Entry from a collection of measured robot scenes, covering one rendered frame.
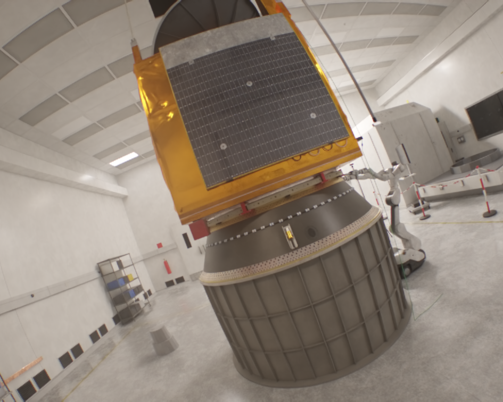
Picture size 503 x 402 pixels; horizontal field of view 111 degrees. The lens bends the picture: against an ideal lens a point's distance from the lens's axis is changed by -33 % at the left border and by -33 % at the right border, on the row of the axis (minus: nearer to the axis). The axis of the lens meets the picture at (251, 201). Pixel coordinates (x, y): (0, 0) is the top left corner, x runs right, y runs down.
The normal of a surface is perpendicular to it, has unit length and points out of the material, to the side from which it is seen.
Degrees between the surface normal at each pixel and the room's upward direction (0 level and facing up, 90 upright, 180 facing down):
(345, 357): 90
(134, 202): 90
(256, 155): 90
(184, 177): 89
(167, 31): 134
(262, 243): 62
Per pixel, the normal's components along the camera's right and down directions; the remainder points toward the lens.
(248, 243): -0.52, -0.35
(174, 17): 0.32, 0.51
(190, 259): 0.06, -0.08
